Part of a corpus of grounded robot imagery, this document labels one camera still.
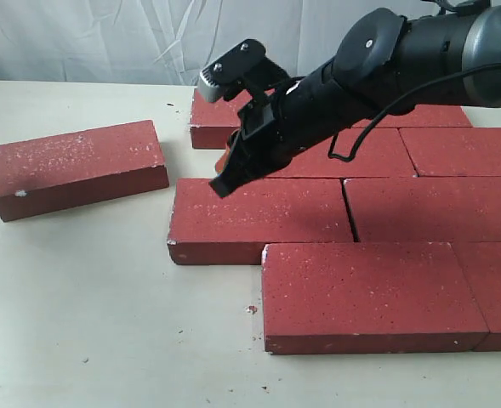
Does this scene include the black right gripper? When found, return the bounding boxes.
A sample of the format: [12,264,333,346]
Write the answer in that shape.
[208,60,386,198]

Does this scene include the red brick second row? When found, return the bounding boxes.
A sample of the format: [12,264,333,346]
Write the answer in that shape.
[271,128,417,179]

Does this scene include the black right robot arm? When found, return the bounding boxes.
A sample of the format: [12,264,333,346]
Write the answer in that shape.
[197,1,501,197]

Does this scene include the red brick front row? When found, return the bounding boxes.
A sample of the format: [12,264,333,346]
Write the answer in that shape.
[261,242,489,354]

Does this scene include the red brick third row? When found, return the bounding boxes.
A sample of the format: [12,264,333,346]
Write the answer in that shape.
[343,177,501,242]

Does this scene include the white backdrop curtain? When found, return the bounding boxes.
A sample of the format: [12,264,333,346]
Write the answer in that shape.
[0,0,501,90]

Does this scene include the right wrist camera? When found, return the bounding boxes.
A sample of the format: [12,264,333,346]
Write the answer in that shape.
[196,38,291,105]

